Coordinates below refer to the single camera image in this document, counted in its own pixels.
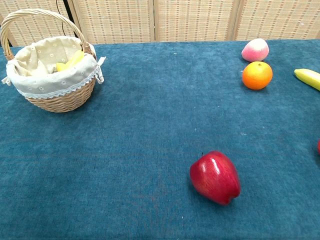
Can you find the orange fruit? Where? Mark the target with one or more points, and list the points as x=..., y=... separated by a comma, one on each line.
x=257, y=76

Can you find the wicker basket with cream liner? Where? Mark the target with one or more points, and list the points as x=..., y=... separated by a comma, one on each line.
x=62, y=102

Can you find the yellow banana in basket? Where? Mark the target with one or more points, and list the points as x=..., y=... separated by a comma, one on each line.
x=76, y=58

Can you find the small red fruit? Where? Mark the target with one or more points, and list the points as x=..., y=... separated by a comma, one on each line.
x=319, y=147

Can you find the teal table cloth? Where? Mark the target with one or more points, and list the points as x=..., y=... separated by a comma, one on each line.
x=140, y=140

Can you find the dark red apple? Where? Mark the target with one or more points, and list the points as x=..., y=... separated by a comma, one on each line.
x=215, y=178

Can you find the bamboo folding screen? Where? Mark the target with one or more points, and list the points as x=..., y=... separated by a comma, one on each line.
x=195, y=20

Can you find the ridged yellow starfruit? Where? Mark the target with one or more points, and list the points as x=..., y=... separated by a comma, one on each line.
x=60, y=67

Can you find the pink peach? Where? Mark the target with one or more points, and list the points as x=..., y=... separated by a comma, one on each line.
x=255, y=51

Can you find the black stand pole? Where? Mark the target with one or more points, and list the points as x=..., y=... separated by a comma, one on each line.
x=68, y=10

